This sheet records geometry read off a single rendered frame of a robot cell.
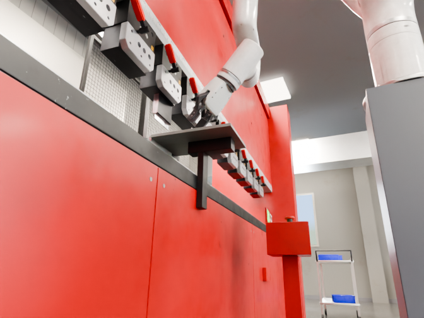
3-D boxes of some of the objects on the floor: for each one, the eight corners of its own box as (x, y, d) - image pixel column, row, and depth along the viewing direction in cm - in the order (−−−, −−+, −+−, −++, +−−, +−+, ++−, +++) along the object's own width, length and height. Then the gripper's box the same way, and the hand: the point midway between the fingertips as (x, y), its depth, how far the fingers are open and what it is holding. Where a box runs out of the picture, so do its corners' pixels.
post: (118, 378, 177) (147, 84, 246) (111, 377, 179) (142, 85, 247) (123, 376, 182) (151, 88, 250) (116, 375, 183) (146, 89, 252)
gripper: (226, 71, 92) (189, 118, 92) (243, 99, 107) (212, 140, 107) (209, 62, 96) (173, 108, 96) (228, 91, 111) (197, 130, 110)
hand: (197, 120), depth 101 cm, fingers open, 5 cm apart
